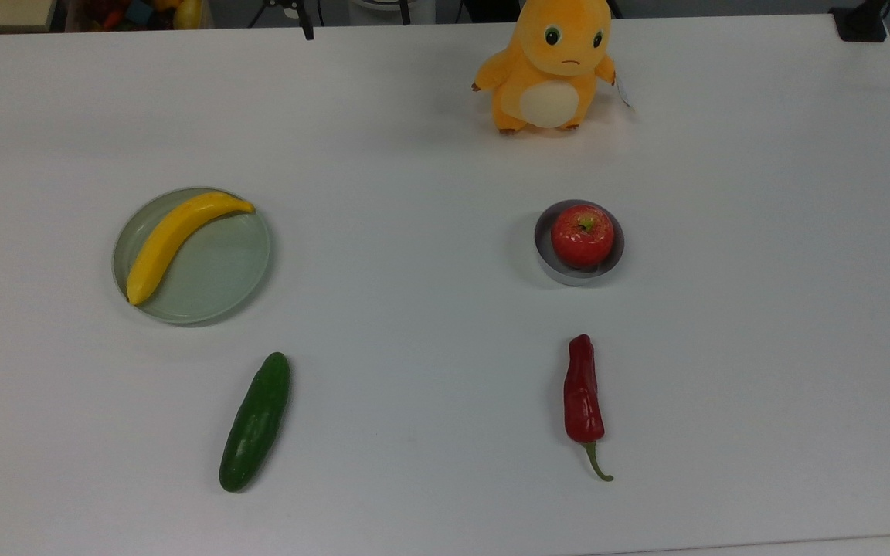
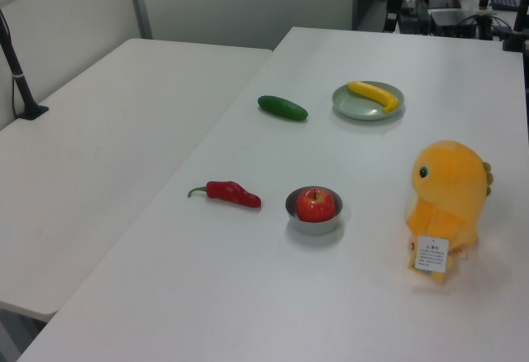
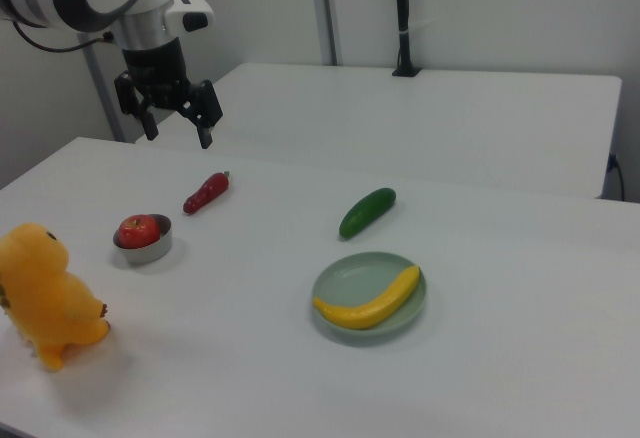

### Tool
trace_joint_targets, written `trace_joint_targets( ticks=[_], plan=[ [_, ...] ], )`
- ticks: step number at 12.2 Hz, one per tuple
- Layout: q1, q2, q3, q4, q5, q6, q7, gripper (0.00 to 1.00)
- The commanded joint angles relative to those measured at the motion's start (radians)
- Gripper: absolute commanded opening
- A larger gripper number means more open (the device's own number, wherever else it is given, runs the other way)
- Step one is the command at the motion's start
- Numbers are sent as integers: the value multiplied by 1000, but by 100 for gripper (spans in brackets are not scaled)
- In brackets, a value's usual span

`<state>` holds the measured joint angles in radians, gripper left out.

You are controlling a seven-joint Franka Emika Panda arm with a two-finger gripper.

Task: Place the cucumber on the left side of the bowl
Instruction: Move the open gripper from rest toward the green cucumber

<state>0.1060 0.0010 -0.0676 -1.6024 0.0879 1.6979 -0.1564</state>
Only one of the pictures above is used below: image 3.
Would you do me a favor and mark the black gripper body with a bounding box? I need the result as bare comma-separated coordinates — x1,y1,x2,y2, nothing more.
121,37,194,109

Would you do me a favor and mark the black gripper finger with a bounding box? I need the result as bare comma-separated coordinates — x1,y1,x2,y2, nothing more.
177,79,224,150
113,71,160,142

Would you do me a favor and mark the green cucumber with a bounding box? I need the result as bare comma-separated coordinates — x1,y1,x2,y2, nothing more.
338,187,398,239

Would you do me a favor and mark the small metal bowl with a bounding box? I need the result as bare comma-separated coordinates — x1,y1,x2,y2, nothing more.
111,213,174,265

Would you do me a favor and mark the red chili pepper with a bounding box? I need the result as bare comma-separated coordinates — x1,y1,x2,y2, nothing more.
182,170,232,216

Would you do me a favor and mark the red apple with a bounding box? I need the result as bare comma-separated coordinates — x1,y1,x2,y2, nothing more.
117,214,162,249

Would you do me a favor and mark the orange plush dinosaur toy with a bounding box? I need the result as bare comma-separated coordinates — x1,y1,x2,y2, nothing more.
0,222,111,373

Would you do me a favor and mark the pale green plate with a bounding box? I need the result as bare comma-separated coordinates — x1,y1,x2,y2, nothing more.
312,251,429,345

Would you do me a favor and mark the yellow banana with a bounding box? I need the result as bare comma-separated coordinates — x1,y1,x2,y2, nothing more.
313,264,421,331

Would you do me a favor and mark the grey partition post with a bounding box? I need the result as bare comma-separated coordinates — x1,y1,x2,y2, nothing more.
81,40,127,143
314,0,347,67

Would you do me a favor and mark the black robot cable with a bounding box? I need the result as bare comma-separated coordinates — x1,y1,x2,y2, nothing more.
12,21,114,54

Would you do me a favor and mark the black camera stand pole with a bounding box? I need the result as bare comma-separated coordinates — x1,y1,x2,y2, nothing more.
391,0,422,78

